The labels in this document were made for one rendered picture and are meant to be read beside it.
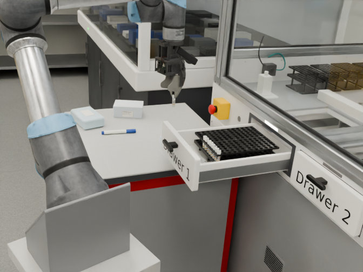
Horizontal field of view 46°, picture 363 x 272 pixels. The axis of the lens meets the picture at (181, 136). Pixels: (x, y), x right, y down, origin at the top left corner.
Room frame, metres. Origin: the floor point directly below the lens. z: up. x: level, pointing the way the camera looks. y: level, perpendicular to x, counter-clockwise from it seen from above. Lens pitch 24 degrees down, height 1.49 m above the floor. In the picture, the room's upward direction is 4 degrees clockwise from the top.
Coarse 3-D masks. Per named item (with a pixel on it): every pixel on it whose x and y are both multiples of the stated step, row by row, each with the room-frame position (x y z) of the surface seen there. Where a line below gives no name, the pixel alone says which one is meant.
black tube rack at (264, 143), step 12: (204, 132) 1.33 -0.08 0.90; (216, 132) 1.33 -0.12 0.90; (228, 132) 1.34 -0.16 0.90; (240, 132) 1.35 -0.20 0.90; (252, 132) 1.36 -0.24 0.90; (216, 144) 1.24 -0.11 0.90; (228, 144) 1.24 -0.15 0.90; (240, 144) 1.25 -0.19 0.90; (252, 144) 1.26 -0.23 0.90; (264, 144) 1.26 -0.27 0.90; (228, 156) 1.23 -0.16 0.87; (240, 156) 1.23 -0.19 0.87; (252, 156) 1.23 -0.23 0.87
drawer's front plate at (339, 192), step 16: (304, 160) 1.13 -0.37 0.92; (304, 176) 1.11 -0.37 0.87; (320, 176) 1.05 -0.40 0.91; (336, 176) 1.02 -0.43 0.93; (304, 192) 1.10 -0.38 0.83; (336, 192) 0.99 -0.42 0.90; (352, 192) 0.95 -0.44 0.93; (336, 208) 0.98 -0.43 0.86; (352, 208) 0.93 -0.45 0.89; (352, 224) 0.92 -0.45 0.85
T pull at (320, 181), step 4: (308, 176) 1.05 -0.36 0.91; (312, 176) 1.04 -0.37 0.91; (312, 180) 1.03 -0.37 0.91; (316, 180) 1.02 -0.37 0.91; (320, 180) 1.03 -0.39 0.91; (324, 180) 1.03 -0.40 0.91; (316, 184) 1.01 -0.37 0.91; (320, 184) 1.00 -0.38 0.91; (324, 184) 1.02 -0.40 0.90; (320, 188) 1.00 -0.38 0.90; (324, 188) 0.99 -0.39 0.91
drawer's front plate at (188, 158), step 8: (168, 128) 1.28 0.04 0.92; (168, 136) 1.28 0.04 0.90; (176, 136) 1.22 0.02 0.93; (184, 144) 1.16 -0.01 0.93; (176, 152) 1.21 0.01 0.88; (184, 152) 1.15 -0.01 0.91; (192, 152) 1.11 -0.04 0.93; (184, 160) 1.14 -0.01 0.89; (192, 160) 1.09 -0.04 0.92; (176, 168) 1.20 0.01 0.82; (184, 168) 1.14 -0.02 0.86; (192, 168) 1.08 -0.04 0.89; (184, 176) 1.13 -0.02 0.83; (192, 176) 1.08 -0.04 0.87; (192, 184) 1.08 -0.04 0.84
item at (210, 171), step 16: (208, 128) 1.37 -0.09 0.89; (224, 128) 1.40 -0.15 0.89; (256, 128) 1.44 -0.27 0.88; (192, 144) 1.35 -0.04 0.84; (208, 160) 1.25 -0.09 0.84; (224, 160) 1.14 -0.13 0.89; (240, 160) 1.15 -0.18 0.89; (256, 160) 1.17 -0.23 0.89; (272, 160) 1.19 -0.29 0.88; (288, 160) 1.22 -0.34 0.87; (208, 176) 1.11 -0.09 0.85; (224, 176) 1.13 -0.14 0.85; (240, 176) 1.15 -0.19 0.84
